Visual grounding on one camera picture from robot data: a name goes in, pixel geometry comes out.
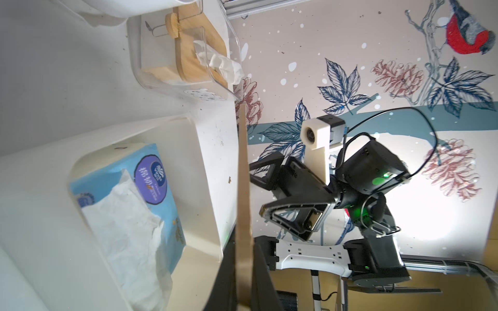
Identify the blue white tissue pack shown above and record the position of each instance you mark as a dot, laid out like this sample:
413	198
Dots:
125	197

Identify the clear plastic tissue box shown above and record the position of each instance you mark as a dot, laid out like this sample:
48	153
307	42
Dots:
208	91

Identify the yellow plastic lid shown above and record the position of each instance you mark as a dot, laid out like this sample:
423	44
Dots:
244	240

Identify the bamboo tissue box lid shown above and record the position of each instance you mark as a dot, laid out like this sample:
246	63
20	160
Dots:
167	48

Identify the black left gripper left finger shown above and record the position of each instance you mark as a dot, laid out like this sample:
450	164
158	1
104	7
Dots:
223	295

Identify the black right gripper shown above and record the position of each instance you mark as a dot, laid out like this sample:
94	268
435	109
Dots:
303	200

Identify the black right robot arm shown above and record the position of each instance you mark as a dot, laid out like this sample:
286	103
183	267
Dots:
375	259

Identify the white rectangular bin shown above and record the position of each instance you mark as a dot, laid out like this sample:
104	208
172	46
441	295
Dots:
55	261

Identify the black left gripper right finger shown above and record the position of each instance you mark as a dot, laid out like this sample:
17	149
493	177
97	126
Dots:
264	295

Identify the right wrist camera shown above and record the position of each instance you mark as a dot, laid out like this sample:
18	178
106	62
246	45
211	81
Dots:
317	135

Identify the white pen holder cup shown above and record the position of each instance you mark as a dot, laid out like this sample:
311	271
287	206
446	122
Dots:
111	13

